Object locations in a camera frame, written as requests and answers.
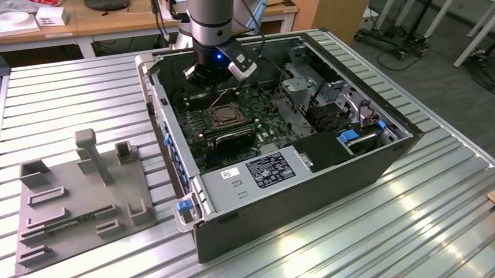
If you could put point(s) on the white cardboard box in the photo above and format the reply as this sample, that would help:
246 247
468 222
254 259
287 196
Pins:
49 16

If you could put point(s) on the small wooden block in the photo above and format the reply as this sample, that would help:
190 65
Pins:
491 198

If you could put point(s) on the wooden cabinet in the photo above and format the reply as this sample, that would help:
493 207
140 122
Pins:
336 20

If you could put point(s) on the black round stand base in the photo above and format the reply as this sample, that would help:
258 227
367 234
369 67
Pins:
105 3

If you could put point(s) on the grey power supply unit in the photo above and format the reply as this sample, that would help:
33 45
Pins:
232 191

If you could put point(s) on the red packet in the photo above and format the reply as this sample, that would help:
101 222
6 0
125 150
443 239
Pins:
45 2

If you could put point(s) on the silver CPU chip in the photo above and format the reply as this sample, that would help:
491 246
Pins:
225 114

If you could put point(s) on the black graphics card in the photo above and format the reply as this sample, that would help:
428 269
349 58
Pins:
233 142

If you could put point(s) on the green motherboard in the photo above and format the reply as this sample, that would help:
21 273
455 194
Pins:
277 127

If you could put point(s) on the blue disk carrier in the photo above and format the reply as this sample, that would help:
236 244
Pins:
347 136

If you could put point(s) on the wooden desk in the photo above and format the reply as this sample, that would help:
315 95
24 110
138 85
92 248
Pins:
122 20

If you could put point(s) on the green RAM stick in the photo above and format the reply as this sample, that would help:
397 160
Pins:
66 224

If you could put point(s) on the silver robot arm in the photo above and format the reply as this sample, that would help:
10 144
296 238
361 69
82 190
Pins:
210 23

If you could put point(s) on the CPU socket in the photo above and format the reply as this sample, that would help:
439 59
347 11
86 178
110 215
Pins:
245 116

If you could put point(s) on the black and grey PC case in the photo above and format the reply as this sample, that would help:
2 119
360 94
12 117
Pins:
289 220

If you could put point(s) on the grey parts rack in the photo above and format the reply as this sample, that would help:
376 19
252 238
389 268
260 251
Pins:
88 197

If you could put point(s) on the blue case latch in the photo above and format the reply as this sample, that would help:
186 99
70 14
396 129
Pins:
182 206

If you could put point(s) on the white table frame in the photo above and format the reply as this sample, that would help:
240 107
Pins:
469 46

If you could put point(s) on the white round plate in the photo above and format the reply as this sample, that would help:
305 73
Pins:
14 20

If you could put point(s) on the black wheeled stand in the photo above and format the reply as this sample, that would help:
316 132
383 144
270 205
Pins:
416 23

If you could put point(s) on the small blue clip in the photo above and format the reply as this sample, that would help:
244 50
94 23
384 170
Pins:
381 125

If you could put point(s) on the metal drive cage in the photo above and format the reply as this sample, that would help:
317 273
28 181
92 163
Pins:
297 84

